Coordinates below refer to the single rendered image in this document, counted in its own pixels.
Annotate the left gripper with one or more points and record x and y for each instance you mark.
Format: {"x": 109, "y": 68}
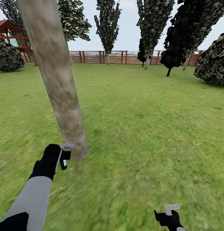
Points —
{"x": 65, "y": 155}

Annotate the bush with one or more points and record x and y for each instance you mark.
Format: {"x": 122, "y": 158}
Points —
{"x": 211, "y": 63}
{"x": 10, "y": 57}

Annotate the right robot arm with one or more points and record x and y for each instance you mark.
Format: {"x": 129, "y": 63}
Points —
{"x": 170, "y": 218}

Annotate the pesticide atomizer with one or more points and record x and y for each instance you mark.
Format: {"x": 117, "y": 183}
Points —
{"x": 63, "y": 164}

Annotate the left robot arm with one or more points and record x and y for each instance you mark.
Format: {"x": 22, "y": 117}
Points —
{"x": 28, "y": 213}

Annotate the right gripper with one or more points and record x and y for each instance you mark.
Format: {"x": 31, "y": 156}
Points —
{"x": 165, "y": 220}

